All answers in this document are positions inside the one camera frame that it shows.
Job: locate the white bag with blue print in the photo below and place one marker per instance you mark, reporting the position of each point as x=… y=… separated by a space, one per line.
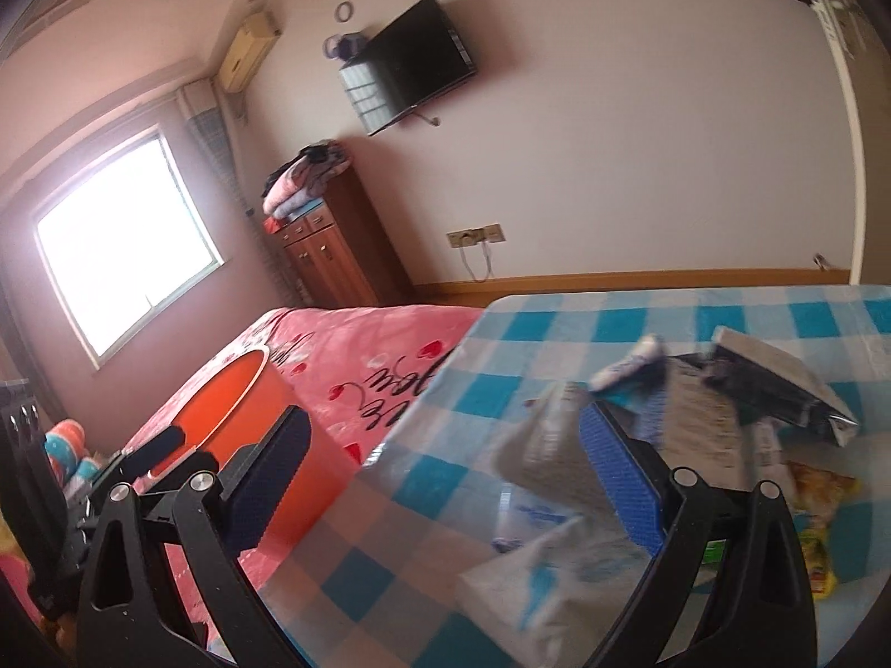
x=557 y=570

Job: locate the yellowed wall air conditioner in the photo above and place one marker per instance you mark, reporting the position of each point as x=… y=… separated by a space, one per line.
x=247 y=49

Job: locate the bright window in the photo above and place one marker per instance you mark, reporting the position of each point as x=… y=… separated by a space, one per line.
x=125 y=243

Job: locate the pink printed blanket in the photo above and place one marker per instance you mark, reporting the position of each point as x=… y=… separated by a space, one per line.
x=390 y=348

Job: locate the blue white checkered tablecloth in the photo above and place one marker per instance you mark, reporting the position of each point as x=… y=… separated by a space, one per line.
x=529 y=334

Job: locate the yellow green packet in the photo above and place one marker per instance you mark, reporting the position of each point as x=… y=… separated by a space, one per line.
x=818 y=563

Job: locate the wall socket strip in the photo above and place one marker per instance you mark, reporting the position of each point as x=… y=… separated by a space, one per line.
x=473 y=234

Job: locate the striped curtain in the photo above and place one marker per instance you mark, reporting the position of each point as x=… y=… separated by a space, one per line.
x=212 y=146

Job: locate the brown wooden cabinet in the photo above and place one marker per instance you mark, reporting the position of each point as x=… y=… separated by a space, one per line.
x=334 y=250

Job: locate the pile of folded blankets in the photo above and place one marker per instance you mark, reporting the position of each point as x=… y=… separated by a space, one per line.
x=299 y=184

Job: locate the orange plastic bucket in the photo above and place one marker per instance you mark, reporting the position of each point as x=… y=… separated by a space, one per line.
x=326 y=480

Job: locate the grey paper bag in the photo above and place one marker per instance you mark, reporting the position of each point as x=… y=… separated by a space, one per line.
x=696 y=424

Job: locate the black wall television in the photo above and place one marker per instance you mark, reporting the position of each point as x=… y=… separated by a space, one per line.
x=411 y=62

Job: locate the wooden baseboard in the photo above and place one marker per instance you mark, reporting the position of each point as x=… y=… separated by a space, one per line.
x=626 y=283

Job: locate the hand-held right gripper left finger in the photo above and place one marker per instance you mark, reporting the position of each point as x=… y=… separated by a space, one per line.
x=271 y=480

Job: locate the crumpled blue white wrapper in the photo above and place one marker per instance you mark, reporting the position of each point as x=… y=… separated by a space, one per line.
x=626 y=365

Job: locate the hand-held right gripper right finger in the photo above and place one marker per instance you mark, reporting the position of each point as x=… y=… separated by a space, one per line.
x=619 y=480

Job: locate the cream door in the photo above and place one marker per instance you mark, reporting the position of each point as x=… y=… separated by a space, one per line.
x=846 y=118

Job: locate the yellow snack packet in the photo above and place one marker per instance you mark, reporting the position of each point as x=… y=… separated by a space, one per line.
x=821 y=487

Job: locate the colourful striped cloth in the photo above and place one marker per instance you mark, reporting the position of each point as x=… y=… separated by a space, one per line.
x=66 y=442

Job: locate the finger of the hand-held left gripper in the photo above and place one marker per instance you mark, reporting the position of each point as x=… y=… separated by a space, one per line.
x=156 y=447

